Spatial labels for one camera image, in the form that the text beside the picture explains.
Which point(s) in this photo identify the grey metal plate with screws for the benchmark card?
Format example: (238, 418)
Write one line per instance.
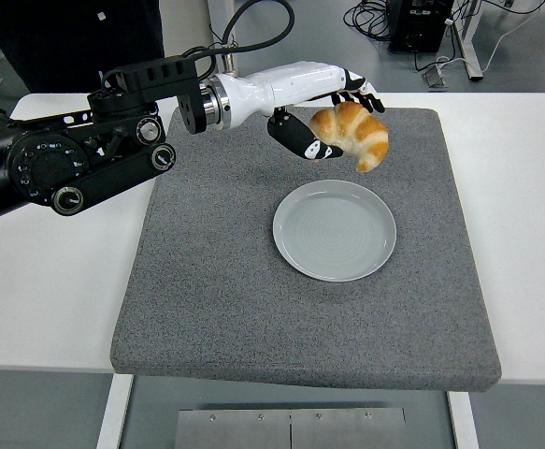
(291, 430)

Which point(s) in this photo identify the golden croissant bread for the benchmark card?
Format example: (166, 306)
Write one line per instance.
(361, 135)

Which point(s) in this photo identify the white table leg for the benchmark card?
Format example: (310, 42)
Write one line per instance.
(113, 411)
(463, 421)

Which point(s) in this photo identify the white upright desk column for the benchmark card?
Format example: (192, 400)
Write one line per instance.
(213, 14)

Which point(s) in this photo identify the grey fabric mat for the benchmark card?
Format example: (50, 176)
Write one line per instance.
(253, 304)

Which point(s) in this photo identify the small grey floor pedal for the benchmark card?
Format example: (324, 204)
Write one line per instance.
(435, 78)

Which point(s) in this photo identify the person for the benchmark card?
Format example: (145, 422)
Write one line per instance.
(43, 37)

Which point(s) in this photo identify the black computer case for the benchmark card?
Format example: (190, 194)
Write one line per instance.
(417, 28)

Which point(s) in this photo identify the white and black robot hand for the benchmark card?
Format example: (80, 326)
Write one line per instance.
(276, 86)

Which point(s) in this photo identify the round grey plate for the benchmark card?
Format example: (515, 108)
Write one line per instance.
(335, 234)

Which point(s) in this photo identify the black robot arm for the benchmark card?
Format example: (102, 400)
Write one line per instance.
(43, 163)

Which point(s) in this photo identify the white desk leg with foot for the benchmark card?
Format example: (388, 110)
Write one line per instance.
(469, 51)

